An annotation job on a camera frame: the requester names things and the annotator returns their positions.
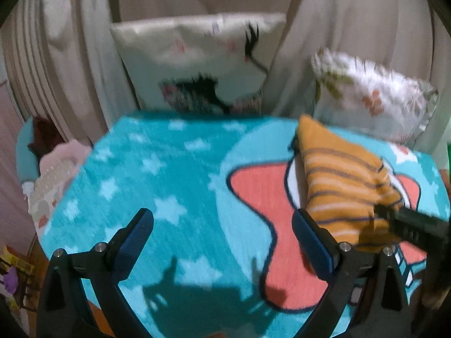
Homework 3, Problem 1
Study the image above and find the orange striped sweater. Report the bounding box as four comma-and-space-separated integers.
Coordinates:
291, 114, 411, 254

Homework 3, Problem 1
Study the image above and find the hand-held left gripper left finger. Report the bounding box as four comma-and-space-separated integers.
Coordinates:
37, 208, 154, 338

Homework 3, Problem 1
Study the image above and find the yellow toy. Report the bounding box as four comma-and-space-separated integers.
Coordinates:
0, 244, 34, 275

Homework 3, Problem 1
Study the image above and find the purple toy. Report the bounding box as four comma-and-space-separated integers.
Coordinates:
2, 266, 20, 294

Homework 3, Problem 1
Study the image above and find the white curtain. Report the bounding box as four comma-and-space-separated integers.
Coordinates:
0, 0, 451, 155

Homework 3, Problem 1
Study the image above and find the white leaf print pillow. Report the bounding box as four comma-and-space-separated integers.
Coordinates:
310, 47, 439, 145

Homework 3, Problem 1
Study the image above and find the cream pillow with black figure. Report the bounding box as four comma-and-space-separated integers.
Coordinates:
110, 12, 288, 115

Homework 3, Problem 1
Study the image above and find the pink dotted cloth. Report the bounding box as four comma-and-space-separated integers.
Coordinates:
23, 139, 92, 233

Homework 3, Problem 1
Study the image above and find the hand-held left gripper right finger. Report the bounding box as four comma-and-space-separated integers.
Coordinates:
292, 208, 413, 338

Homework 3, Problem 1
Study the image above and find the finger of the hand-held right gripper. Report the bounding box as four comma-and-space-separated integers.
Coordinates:
374, 202, 451, 254

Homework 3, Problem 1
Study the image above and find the teal printed blanket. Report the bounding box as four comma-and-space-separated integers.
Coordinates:
16, 111, 451, 338

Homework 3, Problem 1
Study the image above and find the dark red cloth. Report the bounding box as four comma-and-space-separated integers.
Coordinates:
28, 116, 59, 155

